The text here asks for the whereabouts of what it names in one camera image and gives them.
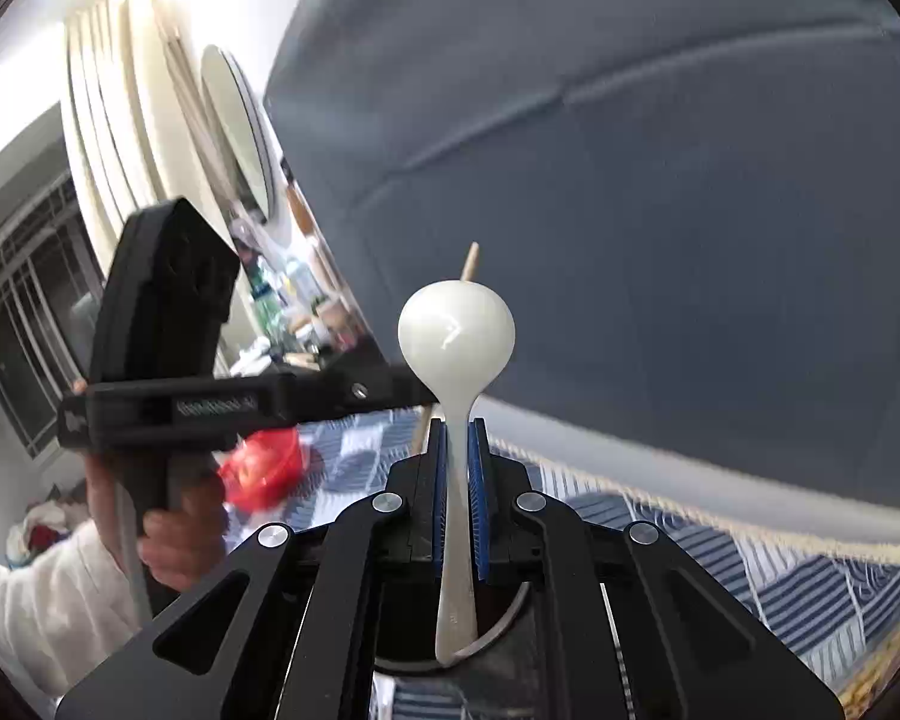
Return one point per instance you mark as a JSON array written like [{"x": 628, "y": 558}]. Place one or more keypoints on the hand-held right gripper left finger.
[{"x": 439, "y": 495}]

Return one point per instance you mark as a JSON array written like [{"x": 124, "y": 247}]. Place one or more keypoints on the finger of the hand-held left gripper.
[{"x": 360, "y": 390}]

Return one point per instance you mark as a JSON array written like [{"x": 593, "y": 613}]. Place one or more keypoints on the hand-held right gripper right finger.
[{"x": 480, "y": 495}]

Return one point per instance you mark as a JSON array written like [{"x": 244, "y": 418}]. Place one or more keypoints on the white spoon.
[{"x": 454, "y": 337}]

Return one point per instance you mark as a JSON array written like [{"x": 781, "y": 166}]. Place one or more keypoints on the wooden chopstick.
[{"x": 470, "y": 262}]

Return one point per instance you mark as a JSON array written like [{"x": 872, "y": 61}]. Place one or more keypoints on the person's left hand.
[{"x": 184, "y": 540}]

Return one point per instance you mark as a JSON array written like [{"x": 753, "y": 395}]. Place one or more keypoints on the row of bottles and jars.
[{"x": 270, "y": 300}]

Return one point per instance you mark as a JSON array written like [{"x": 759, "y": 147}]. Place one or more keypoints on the red plastic bowl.
[{"x": 270, "y": 465}]

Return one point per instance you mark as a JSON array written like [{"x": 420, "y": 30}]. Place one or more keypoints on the barred window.
[{"x": 15, "y": 330}]

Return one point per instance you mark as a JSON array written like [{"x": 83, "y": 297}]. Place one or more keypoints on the cream curtain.
[{"x": 112, "y": 127}]

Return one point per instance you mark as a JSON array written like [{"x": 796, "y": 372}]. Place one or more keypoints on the pile of clothes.
[{"x": 41, "y": 532}]

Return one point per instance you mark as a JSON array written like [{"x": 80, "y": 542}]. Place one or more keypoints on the blue white patterned tablecloth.
[{"x": 795, "y": 600}]

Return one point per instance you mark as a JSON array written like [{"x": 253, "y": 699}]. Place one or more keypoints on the grey fabric backdrop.
[{"x": 645, "y": 202}]

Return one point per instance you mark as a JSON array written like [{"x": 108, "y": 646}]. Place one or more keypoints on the round wall mirror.
[{"x": 232, "y": 127}]

